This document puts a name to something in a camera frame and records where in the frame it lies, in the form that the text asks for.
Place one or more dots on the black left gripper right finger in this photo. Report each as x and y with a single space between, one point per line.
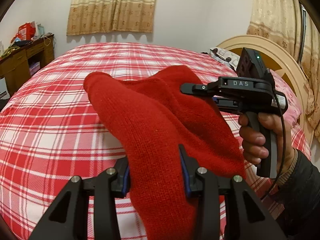
227 207

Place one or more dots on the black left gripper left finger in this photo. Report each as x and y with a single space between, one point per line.
67 216

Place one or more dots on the red knitted sweater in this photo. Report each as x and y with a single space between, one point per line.
151 118

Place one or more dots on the dark jacket right forearm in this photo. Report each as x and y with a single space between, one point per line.
298 192

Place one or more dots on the right hand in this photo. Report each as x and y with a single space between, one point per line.
253 142

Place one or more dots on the grey white patterned pillow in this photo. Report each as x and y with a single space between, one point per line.
225 57

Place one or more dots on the pink floral pillow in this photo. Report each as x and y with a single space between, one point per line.
292 115

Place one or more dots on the cream wooden headboard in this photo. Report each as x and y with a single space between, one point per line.
280 61

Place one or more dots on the beige curtain by headboard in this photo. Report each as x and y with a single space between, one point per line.
284 22

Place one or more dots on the red white plaid bed cover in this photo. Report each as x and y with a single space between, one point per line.
50 131

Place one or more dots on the white paper bag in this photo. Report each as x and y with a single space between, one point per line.
4 93

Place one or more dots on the dark wooden desk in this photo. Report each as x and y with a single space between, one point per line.
15 67

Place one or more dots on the beige curtain on window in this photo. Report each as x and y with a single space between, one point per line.
105 16

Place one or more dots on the red gift box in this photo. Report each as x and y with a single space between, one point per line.
25 32

